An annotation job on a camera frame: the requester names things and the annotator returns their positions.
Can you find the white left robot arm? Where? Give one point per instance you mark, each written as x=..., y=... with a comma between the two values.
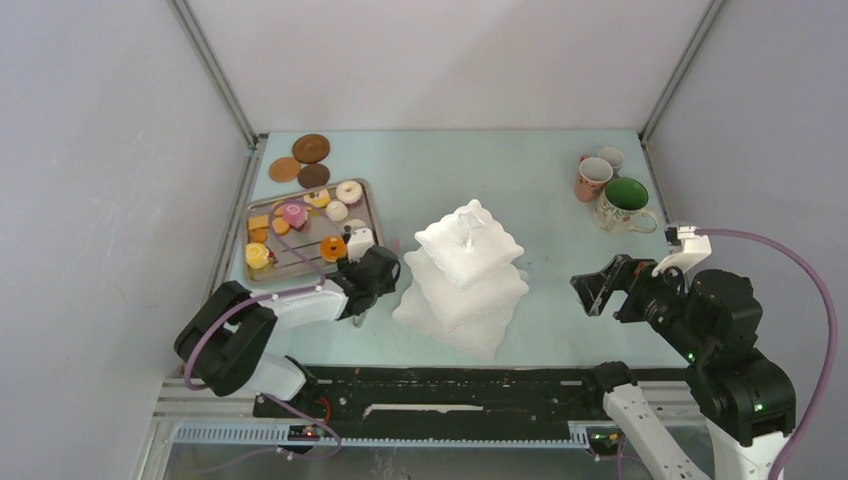
x=234, y=341

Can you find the darkest brown round coaster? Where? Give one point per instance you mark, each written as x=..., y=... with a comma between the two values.
x=313, y=175

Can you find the green-inside floral mug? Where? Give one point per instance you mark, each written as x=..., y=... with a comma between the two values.
x=622, y=208

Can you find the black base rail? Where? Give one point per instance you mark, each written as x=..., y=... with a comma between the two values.
x=451, y=404

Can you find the light brown round coaster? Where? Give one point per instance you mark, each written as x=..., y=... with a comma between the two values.
x=284, y=169

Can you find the dark brown round coaster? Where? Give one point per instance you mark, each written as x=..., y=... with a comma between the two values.
x=311, y=148

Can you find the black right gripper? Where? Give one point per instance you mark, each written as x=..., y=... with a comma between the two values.
x=630, y=274

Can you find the pink-tipped metal tongs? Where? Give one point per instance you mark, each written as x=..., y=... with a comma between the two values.
x=358, y=321

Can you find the pink mug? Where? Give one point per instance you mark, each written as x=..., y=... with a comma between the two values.
x=592, y=177

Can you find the small white cup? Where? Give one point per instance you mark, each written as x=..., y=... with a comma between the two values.
x=613, y=156

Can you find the yellow square cake piece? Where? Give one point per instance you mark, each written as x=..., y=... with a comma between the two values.
x=258, y=222

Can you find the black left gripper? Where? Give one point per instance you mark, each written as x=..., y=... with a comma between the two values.
x=386, y=287

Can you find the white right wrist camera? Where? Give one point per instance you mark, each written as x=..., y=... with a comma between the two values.
x=688, y=248

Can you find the white three-tier cake stand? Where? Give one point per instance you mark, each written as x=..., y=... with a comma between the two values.
x=464, y=285

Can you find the metal serving tray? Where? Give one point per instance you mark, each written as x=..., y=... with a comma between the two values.
x=307, y=241

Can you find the yellow swirl roll cake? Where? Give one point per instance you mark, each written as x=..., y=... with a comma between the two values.
x=257, y=255

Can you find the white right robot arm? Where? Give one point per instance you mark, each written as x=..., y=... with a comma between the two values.
x=711, y=321

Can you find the white frosted donut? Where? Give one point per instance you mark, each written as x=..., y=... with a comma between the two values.
x=349, y=192

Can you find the orange donut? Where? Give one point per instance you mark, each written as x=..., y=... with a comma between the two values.
x=333, y=248

